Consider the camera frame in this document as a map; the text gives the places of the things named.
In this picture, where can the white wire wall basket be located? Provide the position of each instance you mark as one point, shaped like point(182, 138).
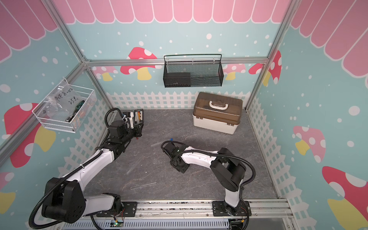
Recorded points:
point(90, 99)

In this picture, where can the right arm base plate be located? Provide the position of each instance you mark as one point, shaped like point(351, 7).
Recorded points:
point(222, 209)

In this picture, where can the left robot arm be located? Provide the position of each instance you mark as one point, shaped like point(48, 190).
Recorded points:
point(64, 200)

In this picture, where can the clear plastic bag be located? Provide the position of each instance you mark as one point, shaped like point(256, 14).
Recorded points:
point(61, 102)

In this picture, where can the clear test tube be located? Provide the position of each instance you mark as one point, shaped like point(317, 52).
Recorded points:
point(134, 165)
point(143, 185)
point(159, 143)

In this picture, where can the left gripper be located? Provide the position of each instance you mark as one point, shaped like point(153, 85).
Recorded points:
point(136, 128)

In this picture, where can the green tool in basket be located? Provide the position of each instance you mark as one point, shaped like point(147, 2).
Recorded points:
point(77, 108)

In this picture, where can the black box in basket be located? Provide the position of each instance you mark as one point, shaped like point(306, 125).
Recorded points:
point(177, 79)

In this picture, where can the brown lid storage box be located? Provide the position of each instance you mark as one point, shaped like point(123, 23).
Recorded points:
point(217, 112)

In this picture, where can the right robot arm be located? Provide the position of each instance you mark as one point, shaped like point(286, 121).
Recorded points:
point(232, 172)

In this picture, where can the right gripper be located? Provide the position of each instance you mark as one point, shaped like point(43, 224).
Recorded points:
point(184, 168)

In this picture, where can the black board yellow connectors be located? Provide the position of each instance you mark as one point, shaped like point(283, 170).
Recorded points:
point(139, 116)

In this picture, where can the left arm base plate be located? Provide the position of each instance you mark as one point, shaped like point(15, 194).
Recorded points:
point(127, 209)

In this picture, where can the black mesh wall basket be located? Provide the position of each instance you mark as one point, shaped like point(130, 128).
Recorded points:
point(205, 69)

